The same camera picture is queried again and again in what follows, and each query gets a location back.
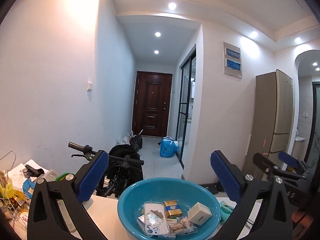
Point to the gold refrigerator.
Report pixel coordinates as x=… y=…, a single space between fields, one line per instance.
x=272 y=120

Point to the green tissue pack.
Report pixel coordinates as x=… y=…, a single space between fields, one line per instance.
x=226 y=211

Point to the black bicycle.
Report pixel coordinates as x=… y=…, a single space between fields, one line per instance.
x=105 y=173

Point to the brown entrance door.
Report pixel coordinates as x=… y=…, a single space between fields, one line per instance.
x=151 y=104

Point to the light switch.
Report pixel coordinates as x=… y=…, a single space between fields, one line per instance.
x=89 y=86

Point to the wall electrical panel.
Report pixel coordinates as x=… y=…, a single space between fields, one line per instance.
x=232 y=60

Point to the blue plastic bag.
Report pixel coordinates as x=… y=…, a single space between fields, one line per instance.
x=168 y=147

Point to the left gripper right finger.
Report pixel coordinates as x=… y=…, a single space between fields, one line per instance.
x=273 y=220

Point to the gold blue cigarette box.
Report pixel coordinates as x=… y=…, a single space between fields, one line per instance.
x=172 y=209

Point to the black garbage bag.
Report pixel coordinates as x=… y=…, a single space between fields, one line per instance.
x=136 y=140

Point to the clear phone case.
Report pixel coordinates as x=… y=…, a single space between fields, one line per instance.
x=155 y=219

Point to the yellow container green lid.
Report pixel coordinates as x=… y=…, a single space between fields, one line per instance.
x=65 y=176

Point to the blue plastic basin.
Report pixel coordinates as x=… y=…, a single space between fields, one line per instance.
x=185 y=193

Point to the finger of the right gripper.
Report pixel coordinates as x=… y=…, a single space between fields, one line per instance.
x=275 y=172
x=292 y=162

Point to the cream cardboard box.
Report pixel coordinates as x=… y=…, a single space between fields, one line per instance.
x=199 y=214

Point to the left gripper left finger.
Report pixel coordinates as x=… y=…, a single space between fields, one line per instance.
x=45 y=219

